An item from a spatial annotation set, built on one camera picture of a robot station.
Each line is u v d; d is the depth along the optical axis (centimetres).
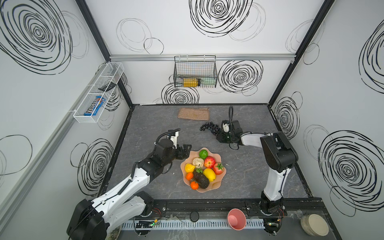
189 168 80
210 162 82
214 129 101
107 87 75
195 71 99
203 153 83
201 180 74
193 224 64
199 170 81
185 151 70
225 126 92
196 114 115
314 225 64
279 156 52
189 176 78
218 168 79
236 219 71
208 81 87
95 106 67
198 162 81
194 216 63
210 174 79
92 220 38
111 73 91
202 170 82
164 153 58
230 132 82
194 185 75
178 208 74
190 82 87
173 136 70
